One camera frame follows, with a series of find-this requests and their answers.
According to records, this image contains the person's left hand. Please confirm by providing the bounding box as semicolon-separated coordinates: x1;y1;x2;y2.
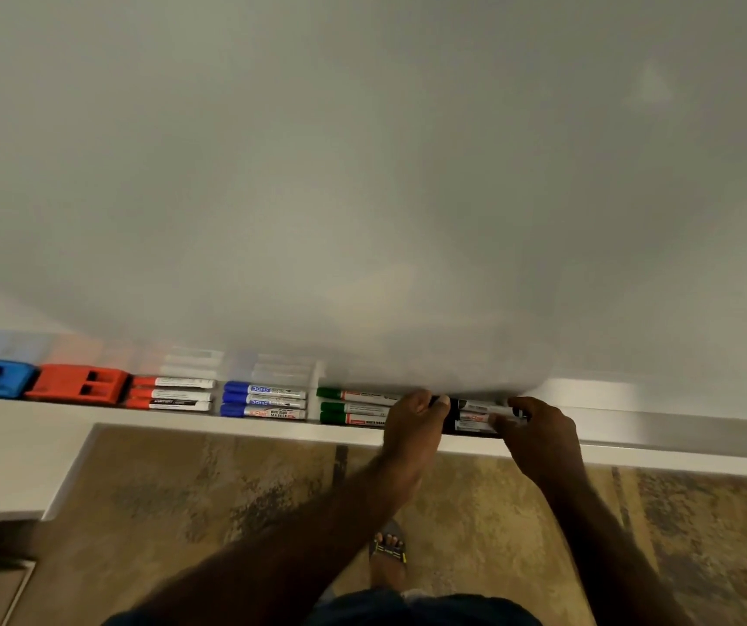
380;388;453;493

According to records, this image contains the person's right hand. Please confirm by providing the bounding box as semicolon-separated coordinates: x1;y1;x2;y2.
488;395;587;495

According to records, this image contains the black-capped markers group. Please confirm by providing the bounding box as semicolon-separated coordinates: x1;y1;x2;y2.
442;419;504;437
432;395;517;416
443;409;531;426

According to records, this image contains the grey whiteboard tray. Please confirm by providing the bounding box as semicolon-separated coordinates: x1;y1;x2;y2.
0;355;747;463

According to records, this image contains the blue-capped markers group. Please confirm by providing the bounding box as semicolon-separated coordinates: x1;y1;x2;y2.
223;380;309;401
219;403;309;422
221;391;309;411

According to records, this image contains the red-capped markers group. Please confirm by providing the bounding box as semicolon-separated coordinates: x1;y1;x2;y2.
132;376;218;390
127;386;215;403
123;396;213;414

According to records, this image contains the white whiteboard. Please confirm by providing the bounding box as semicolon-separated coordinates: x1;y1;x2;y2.
0;0;747;402

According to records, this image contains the red whiteboard eraser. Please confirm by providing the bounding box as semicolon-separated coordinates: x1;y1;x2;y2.
23;363;132;407

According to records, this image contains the person's left forearm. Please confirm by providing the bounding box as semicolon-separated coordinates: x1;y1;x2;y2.
128;459;424;626

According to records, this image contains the person's right forearm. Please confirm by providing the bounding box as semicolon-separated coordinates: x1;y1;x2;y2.
542;469;698;626

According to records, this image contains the person's right foot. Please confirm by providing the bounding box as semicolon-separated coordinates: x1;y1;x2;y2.
367;519;409;593

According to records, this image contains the black yellow-trim sandal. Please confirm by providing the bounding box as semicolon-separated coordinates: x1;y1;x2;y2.
367;519;409;569

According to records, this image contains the dark blue shirt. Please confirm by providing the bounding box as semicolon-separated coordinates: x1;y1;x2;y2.
102;584;544;626

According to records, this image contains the white ledge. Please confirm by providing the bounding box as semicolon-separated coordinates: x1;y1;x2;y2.
0;394;747;524

